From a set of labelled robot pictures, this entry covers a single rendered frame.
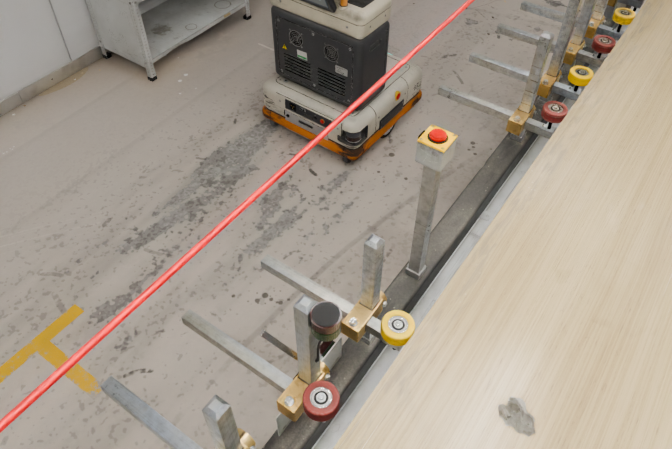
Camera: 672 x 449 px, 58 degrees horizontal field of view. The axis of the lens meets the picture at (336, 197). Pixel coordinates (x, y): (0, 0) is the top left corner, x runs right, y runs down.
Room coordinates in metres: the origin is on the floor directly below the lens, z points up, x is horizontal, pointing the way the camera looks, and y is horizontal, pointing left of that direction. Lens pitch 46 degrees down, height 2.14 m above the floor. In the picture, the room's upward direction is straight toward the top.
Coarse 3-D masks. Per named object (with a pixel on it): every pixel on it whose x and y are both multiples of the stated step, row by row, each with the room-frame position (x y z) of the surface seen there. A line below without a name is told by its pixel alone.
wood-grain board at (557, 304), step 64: (640, 64) 1.84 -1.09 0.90; (576, 128) 1.48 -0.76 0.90; (640, 128) 1.49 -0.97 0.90; (512, 192) 1.20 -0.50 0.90; (576, 192) 1.20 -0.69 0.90; (640, 192) 1.20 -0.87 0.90; (512, 256) 0.97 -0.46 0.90; (576, 256) 0.97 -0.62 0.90; (640, 256) 0.97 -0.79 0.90; (448, 320) 0.78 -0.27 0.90; (512, 320) 0.78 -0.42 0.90; (576, 320) 0.78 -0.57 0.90; (640, 320) 0.78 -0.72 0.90; (384, 384) 0.61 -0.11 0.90; (448, 384) 0.61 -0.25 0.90; (512, 384) 0.61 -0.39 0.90; (576, 384) 0.62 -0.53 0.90; (640, 384) 0.62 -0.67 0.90; (384, 448) 0.47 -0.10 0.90; (448, 448) 0.48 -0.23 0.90; (512, 448) 0.48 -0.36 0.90; (576, 448) 0.48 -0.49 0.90; (640, 448) 0.48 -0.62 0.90
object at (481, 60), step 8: (472, 56) 2.00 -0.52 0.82; (480, 56) 2.00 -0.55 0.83; (480, 64) 1.98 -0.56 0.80; (488, 64) 1.97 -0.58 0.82; (496, 64) 1.95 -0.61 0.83; (504, 64) 1.95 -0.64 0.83; (504, 72) 1.93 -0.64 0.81; (512, 72) 1.91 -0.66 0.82; (520, 72) 1.90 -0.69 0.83; (528, 72) 1.90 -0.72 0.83; (520, 80) 1.89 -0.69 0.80; (552, 88) 1.82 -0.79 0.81; (560, 88) 1.80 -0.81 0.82; (568, 88) 1.80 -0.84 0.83; (568, 96) 1.78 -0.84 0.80; (576, 96) 1.77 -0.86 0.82
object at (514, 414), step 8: (512, 400) 0.58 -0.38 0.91; (520, 400) 0.58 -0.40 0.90; (504, 408) 0.56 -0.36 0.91; (512, 408) 0.56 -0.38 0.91; (520, 408) 0.55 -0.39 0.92; (504, 416) 0.54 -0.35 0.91; (512, 416) 0.54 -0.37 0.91; (520, 416) 0.53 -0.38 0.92; (528, 416) 0.54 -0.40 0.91; (512, 424) 0.52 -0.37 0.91; (520, 424) 0.52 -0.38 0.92; (528, 424) 0.52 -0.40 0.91; (520, 432) 0.51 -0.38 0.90; (528, 432) 0.51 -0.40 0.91
